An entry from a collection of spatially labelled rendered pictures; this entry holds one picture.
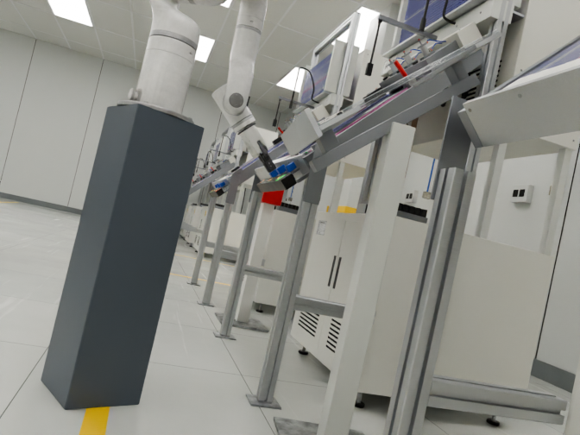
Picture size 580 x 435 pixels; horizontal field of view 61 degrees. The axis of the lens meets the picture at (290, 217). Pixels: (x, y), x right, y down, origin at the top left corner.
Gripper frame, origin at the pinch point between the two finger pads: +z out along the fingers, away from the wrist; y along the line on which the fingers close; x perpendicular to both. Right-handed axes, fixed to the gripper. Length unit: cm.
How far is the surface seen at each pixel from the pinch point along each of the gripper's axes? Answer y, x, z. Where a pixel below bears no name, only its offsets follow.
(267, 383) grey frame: 36, -43, 49
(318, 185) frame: 36.3, 0.0, 9.9
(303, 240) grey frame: 35.9, -12.1, 20.8
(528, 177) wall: -106, 175, 108
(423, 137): -19, 69, 27
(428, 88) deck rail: 32, 49, 4
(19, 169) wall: -849, -196, -187
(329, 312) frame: 36, -17, 43
